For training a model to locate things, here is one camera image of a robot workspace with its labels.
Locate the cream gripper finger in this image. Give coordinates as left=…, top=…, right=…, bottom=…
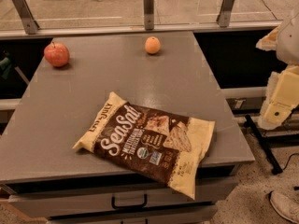
left=256, top=27, right=279, bottom=51
left=258, top=72, right=280, bottom=130

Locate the red apple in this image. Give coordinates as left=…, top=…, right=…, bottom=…
left=44, top=42, right=70, bottom=67

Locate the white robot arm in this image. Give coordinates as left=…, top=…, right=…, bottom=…
left=256, top=10, right=299, bottom=130

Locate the black metal floor stand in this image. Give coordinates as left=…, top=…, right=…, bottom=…
left=244, top=115, right=283, bottom=175

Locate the white shoe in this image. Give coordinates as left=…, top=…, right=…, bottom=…
left=269, top=191, right=299, bottom=224

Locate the sea salt chips bag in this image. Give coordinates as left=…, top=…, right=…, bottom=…
left=74, top=92, right=215, bottom=199

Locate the orange fruit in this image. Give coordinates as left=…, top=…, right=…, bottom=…
left=145, top=36, right=161, bottom=54

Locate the grey drawer cabinet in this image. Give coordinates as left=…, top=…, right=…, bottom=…
left=0, top=165, right=239, bottom=224

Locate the black floor cable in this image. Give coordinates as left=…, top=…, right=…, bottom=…
left=281, top=152, right=299, bottom=170

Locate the right metal rail bracket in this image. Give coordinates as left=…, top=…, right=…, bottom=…
left=217, top=0, right=235, bottom=27

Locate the metal rail bracket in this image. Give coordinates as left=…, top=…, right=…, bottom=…
left=217, top=0, right=235, bottom=27
left=12, top=0, right=39, bottom=35
left=143, top=0, right=154, bottom=30

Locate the horizontal metal rail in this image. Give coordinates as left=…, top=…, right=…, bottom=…
left=0, top=20, right=282, bottom=40

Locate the middle metal rail bracket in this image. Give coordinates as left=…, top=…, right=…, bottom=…
left=143, top=0, right=154, bottom=30

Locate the black upper drawer handle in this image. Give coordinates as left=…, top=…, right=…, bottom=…
left=110, top=194, right=148, bottom=210

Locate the left metal rail bracket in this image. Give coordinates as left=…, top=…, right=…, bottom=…
left=12, top=0, right=39, bottom=35

